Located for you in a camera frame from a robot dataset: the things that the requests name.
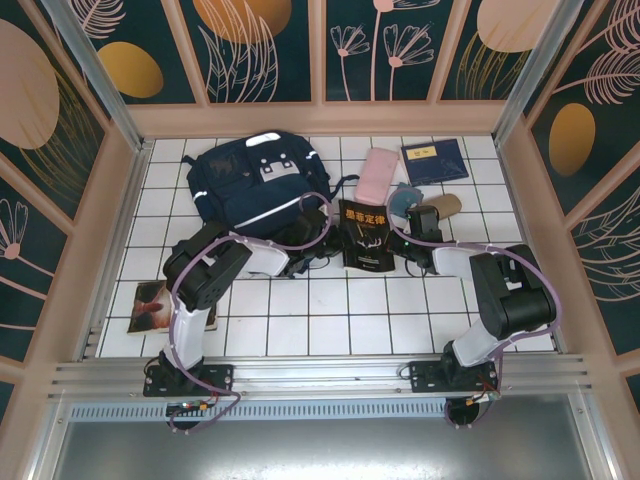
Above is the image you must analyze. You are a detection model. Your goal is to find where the navy blue school backpack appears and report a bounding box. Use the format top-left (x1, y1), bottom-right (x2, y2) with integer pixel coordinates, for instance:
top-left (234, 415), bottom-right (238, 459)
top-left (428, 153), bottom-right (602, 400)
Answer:
top-left (180, 130), bottom-right (360, 251)

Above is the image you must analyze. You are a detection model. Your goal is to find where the wide aluminium base rail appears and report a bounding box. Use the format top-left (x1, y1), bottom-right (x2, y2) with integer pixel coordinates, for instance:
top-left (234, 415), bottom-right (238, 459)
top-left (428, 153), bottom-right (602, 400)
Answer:
top-left (47, 353), bottom-right (594, 401)

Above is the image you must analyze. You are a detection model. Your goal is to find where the perforated metal strip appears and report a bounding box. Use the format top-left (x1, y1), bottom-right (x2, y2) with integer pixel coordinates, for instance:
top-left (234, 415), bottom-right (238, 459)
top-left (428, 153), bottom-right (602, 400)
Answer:
top-left (67, 402), bottom-right (576, 423)

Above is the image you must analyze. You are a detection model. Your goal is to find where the brown glasses case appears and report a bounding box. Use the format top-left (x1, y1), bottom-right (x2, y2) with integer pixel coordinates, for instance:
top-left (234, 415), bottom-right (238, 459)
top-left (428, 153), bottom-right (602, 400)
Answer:
top-left (424, 193), bottom-right (464, 219)

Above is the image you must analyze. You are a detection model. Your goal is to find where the aluminium floor edge rail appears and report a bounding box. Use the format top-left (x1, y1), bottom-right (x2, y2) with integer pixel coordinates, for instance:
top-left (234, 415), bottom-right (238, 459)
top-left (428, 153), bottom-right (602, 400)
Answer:
top-left (79, 141), bottom-right (155, 361)
top-left (493, 141), bottom-right (569, 354)

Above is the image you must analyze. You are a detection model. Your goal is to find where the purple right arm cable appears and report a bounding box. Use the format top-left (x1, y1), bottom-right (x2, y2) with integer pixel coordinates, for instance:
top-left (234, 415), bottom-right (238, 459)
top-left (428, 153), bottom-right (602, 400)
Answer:
top-left (388, 182), bottom-right (559, 431)

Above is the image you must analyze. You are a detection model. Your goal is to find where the orange connector with wires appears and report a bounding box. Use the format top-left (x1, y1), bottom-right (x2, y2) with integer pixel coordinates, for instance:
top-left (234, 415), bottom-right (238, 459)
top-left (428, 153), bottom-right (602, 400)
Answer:
top-left (464, 391), bottom-right (503, 407)

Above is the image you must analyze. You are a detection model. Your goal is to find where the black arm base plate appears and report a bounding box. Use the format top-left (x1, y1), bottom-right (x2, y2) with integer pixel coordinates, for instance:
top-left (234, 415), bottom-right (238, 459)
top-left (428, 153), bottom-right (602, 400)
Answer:
top-left (143, 363), bottom-right (235, 398)
top-left (408, 359), bottom-right (501, 396)

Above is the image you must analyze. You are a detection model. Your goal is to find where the aluminium corner post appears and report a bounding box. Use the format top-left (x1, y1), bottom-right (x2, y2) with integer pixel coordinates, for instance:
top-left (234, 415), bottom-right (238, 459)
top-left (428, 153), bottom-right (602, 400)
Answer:
top-left (492, 0), bottom-right (596, 146)
top-left (42, 0), bottom-right (155, 154)

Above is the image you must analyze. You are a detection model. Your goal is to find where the navy book with flower drawing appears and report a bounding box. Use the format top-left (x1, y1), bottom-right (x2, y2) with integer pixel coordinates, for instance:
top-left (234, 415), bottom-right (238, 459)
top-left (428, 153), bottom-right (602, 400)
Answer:
top-left (399, 138), bottom-right (470, 187)

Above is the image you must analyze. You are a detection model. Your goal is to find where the black book with orange title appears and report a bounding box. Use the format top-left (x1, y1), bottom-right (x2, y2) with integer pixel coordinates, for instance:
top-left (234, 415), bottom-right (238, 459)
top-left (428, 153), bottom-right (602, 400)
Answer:
top-left (338, 197), bottom-right (399, 275)

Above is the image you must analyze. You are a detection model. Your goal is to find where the pink pencil case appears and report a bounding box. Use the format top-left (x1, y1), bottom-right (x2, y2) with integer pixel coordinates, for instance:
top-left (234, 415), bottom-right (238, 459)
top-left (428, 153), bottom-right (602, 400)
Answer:
top-left (355, 147), bottom-right (400, 204)

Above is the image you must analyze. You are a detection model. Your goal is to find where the small green circuit board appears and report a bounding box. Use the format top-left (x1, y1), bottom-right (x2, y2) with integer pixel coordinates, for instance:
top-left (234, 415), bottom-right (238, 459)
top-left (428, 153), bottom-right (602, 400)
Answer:
top-left (166, 401), bottom-right (211, 416)

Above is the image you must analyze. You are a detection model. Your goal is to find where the brown paperback book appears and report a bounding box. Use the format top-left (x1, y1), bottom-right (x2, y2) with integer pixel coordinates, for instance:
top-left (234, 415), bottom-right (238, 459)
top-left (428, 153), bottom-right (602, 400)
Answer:
top-left (127, 280), bottom-right (219, 334)

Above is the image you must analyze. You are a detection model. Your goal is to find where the grey metal sheet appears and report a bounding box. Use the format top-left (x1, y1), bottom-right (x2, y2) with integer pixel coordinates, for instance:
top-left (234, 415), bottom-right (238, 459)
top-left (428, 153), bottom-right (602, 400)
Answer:
top-left (27, 418), bottom-right (619, 480)

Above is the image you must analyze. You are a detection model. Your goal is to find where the teal wallet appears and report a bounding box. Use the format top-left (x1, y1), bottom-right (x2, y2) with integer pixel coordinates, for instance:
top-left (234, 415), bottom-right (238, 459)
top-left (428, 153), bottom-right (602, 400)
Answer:
top-left (389, 182), bottom-right (424, 219)

